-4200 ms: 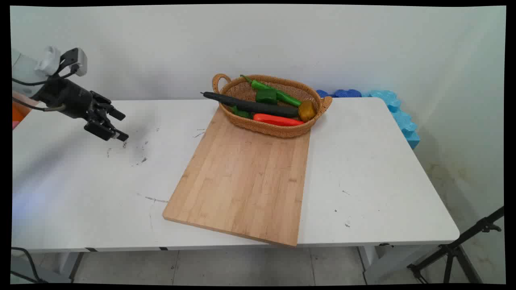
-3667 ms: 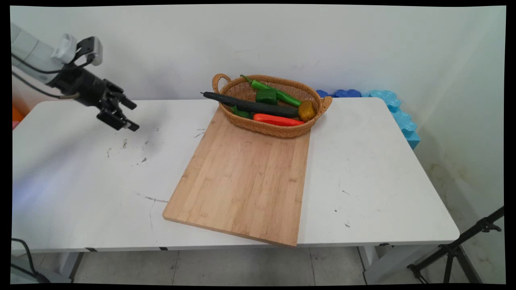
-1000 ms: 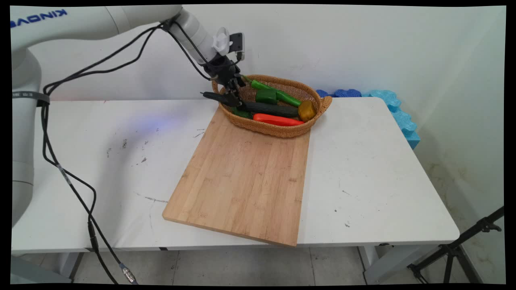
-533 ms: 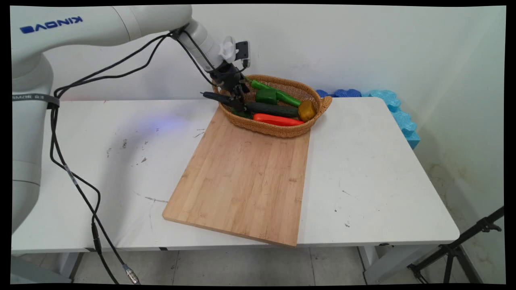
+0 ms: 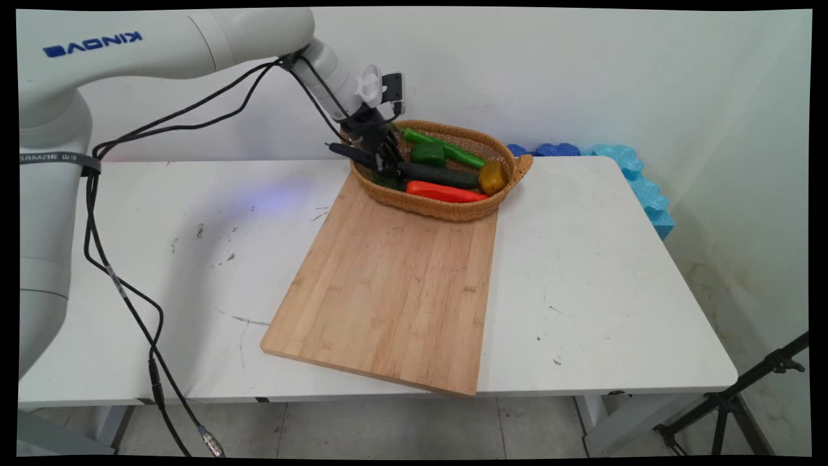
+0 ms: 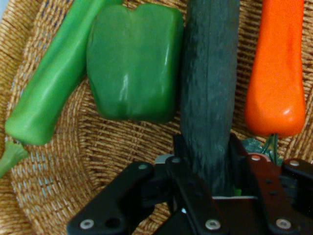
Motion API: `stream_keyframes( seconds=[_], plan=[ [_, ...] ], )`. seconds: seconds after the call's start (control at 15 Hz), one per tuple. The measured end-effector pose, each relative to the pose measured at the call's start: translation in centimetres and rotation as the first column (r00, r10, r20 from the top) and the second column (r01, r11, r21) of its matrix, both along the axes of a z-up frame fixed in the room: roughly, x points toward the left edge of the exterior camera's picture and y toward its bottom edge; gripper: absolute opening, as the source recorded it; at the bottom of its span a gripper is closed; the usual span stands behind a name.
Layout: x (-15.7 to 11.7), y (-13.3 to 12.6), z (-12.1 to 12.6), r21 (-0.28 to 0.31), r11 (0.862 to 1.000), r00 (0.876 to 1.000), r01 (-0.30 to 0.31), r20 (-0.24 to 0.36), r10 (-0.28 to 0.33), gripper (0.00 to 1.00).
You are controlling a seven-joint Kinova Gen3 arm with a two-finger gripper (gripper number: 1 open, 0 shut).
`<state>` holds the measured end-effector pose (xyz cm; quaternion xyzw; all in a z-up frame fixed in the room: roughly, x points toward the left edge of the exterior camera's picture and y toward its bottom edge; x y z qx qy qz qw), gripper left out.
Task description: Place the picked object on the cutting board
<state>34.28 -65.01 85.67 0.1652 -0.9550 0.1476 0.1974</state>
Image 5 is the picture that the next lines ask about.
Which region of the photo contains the white round camera mount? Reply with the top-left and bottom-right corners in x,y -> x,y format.
355,64 -> 387,108

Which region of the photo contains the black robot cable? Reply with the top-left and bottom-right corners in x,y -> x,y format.
82,47 -> 353,458
82,55 -> 350,405

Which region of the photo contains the green bell pepper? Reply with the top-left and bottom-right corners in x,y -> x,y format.
410,142 -> 448,168

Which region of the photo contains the grey velcro cable strap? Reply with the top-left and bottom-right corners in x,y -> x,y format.
19,151 -> 103,177

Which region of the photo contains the red long pepper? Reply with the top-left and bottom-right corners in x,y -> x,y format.
405,180 -> 490,204

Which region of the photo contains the long light green pepper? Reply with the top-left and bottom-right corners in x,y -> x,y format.
402,128 -> 488,171

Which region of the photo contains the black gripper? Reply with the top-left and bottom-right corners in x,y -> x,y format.
340,105 -> 408,181

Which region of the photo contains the yellow potato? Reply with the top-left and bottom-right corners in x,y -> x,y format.
477,160 -> 510,197

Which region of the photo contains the black tripod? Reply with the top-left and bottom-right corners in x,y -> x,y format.
652,331 -> 811,458

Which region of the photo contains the light blue foam mat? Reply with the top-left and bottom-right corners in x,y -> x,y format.
580,144 -> 675,241

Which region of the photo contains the white table leg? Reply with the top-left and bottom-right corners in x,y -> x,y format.
94,405 -> 138,454
574,394 -> 696,458

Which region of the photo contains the woven wicker oval basket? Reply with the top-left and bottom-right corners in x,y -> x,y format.
349,120 -> 535,223

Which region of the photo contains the dark blue foam mat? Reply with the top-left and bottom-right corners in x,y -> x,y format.
507,142 -> 582,158

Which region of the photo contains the bamboo wooden cutting board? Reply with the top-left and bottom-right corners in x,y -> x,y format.
260,170 -> 499,397

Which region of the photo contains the dark green cucumber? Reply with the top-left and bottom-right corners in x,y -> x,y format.
395,161 -> 481,190

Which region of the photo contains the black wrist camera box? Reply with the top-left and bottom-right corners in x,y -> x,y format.
381,72 -> 408,115

